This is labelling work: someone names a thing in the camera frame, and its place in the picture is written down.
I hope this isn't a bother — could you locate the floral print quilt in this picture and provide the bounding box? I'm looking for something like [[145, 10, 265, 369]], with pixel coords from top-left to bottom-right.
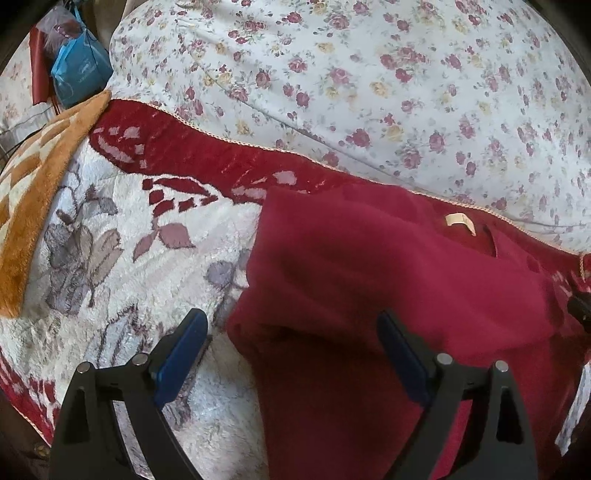
[[107, 0, 591, 252]]

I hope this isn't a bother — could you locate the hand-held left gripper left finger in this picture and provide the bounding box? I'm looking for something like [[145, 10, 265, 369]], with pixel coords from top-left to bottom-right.
[[48, 309, 209, 480]]

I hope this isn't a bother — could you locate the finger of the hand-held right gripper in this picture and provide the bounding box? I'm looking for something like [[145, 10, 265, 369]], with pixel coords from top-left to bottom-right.
[[569, 295, 591, 322]]

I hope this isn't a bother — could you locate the red and white plush blanket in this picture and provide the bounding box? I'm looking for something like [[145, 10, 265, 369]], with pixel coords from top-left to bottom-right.
[[0, 97, 591, 480]]

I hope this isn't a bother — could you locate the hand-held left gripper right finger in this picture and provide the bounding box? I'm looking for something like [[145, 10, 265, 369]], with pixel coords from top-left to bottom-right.
[[373, 310, 539, 480]]

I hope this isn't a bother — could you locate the dark red garment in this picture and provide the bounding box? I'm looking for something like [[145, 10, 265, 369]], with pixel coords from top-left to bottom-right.
[[226, 184, 591, 480]]

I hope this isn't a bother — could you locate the orange checkered plush blanket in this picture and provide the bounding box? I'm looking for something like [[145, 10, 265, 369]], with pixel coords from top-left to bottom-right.
[[0, 90, 112, 319]]

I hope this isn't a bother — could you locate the dark red bag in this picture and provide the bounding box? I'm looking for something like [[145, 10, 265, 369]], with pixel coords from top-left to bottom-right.
[[28, 18, 79, 106]]

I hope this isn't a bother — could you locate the blue plastic bag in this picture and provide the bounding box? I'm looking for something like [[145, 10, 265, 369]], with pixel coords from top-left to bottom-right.
[[50, 10, 114, 109]]

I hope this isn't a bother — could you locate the black cable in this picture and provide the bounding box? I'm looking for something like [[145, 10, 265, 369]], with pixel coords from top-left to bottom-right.
[[0, 99, 61, 160]]

